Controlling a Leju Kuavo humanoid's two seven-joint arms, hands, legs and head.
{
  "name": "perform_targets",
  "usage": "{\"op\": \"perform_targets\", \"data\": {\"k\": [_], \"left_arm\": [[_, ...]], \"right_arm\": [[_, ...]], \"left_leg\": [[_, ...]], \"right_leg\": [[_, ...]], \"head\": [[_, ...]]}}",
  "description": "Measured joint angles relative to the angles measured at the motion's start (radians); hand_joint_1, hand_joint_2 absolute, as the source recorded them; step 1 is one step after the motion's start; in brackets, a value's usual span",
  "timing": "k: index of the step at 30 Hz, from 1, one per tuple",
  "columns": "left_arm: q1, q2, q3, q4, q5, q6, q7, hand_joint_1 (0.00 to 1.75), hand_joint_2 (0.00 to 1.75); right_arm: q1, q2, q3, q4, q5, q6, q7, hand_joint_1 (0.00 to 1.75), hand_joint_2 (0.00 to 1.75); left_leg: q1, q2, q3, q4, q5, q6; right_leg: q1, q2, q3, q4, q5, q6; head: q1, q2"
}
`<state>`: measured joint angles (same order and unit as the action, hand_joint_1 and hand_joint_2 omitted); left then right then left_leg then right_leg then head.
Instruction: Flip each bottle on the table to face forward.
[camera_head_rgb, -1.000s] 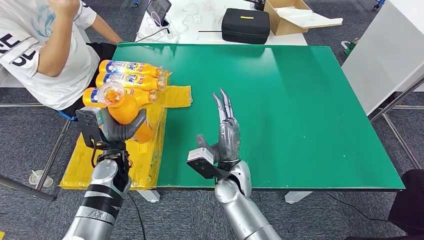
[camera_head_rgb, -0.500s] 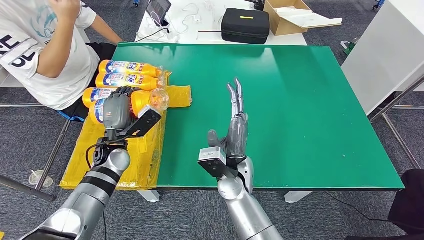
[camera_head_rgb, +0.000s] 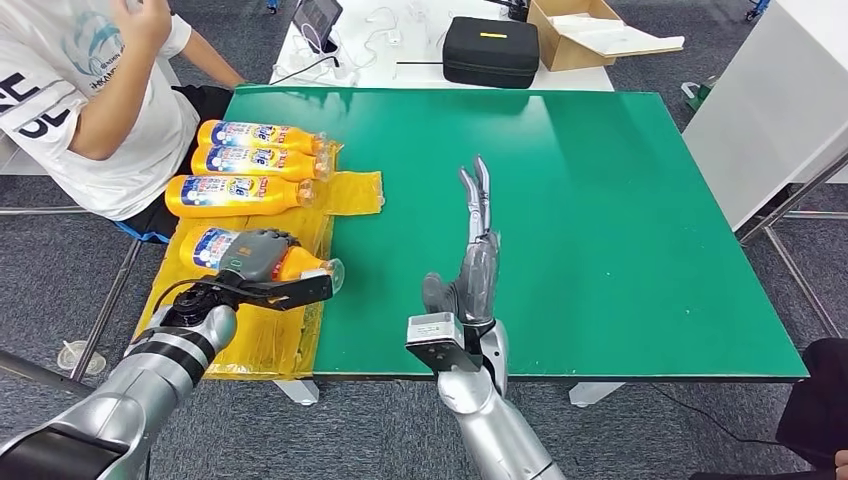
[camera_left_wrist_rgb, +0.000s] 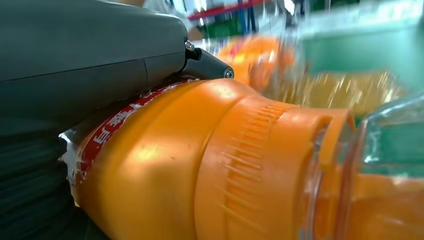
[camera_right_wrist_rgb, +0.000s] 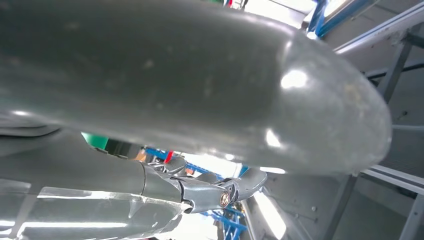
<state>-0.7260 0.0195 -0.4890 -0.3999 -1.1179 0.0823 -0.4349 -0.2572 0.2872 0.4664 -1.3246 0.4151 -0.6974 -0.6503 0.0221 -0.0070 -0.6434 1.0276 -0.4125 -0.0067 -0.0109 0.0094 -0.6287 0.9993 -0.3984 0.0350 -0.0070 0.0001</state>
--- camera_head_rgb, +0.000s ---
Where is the clear plastic lid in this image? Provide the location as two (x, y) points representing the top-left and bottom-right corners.
(56, 339), (107, 376)

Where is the white side table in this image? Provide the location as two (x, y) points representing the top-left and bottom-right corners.
(680, 0), (848, 232)
(0, 129), (51, 177)

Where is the black carrying case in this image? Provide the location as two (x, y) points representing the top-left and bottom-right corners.
(441, 16), (541, 91)

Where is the white power strip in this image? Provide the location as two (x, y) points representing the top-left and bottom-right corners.
(327, 58), (362, 89)

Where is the orange detergent bottle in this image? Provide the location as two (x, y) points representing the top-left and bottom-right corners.
(164, 173), (317, 219)
(197, 119), (329, 158)
(190, 144), (333, 183)
(178, 226), (346, 297)

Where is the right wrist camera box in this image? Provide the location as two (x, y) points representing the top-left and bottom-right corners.
(405, 312), (485, 374)

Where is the black tablet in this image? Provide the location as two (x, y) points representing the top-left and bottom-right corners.
(291, 0), (344, 56)

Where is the green white floor bracket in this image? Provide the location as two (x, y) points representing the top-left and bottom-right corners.
(680, 76), (719, 113)

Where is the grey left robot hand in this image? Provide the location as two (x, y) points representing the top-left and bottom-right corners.
(218, 228), (301, 284)

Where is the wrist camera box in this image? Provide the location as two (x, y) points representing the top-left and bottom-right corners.
(246, 268), (335, 313)
(405, 312), (485, 374)

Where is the grey metal table frame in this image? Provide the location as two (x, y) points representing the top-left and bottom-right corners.
(735, 150), (848, 340)
(0, 205), (146, 399)

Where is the white table foot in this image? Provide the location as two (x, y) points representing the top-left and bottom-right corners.
(274, 380), (321, 407)
(568, 382), (627, 409)

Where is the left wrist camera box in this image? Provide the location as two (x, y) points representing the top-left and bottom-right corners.
(246, 268), (335, 313)

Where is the white cable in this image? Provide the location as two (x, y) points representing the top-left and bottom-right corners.
(343, 5), (405, 73)

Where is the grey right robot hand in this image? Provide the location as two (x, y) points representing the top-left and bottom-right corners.
(421, 155), (501, 327)

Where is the cardboard box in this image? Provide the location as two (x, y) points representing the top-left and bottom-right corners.
(526, 0), (627, 73)

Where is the black device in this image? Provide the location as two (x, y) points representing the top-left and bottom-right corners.
(483, 0), (535, 24)

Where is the person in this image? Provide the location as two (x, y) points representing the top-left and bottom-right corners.
(0, 0), (248, 241)

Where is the white foam sheet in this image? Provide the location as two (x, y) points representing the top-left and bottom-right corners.
(548, 13), (687, 61)

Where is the black floor cable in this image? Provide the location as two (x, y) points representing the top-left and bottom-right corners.
(652, 384), (786, 448)

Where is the person's right hand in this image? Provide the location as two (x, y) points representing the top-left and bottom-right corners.
(111, 0), (175, 53)

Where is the yellow plastic wrapped board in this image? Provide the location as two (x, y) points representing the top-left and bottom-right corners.
(132, 140), (386, 383)

